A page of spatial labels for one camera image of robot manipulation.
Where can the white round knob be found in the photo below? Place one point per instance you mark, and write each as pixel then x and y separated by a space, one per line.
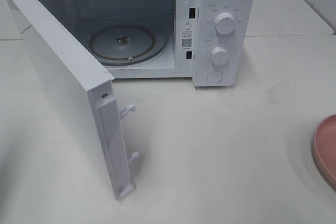
pixel 225 22
pixel 219 56

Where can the glass microwave turntable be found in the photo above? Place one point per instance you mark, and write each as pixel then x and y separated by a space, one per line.
pixel 128 40

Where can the white warning label sticker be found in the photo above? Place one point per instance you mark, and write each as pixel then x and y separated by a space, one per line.
pixel 187 27

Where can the white microwave oven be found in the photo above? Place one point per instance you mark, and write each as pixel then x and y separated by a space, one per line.
pixel 197 39

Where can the pink round plate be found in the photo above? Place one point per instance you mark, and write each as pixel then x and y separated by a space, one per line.
pixel 323 149

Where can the white round door button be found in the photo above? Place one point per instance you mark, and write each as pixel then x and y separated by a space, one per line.
pixel 215 76

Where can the white microwave door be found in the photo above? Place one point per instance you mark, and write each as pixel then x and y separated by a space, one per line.
pixel 80 88

